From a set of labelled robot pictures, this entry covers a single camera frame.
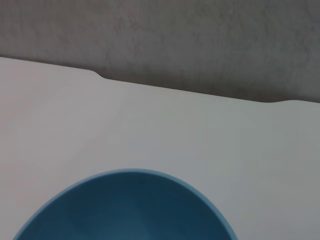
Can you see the blue plastic bowl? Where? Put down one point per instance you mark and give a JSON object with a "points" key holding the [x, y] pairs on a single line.
{"points": [[130, 212]]}

